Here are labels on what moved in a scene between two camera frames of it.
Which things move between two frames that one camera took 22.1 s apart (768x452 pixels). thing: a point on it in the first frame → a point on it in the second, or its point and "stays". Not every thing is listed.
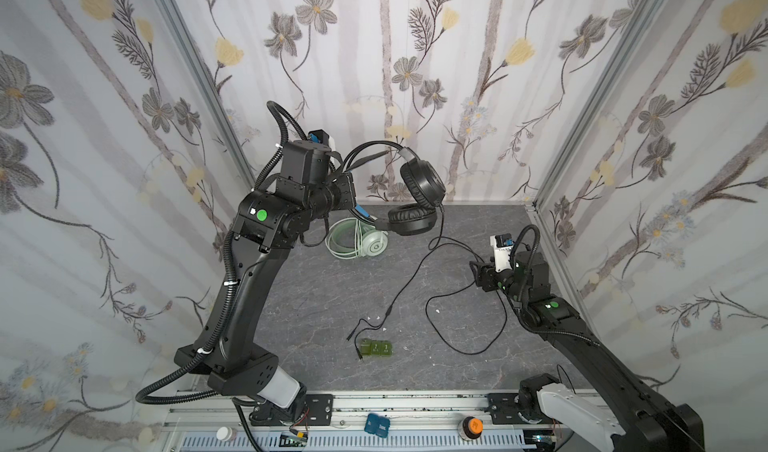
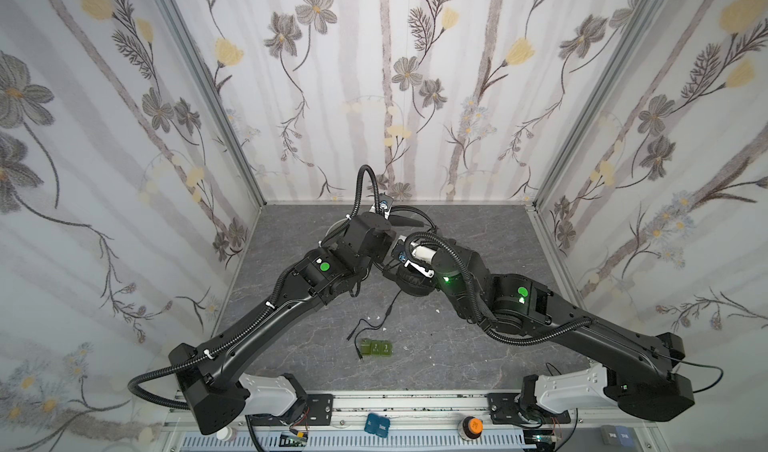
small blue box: [376, 424] stays
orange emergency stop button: [469, 427] stays
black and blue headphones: [422, 184] → [410, 280]
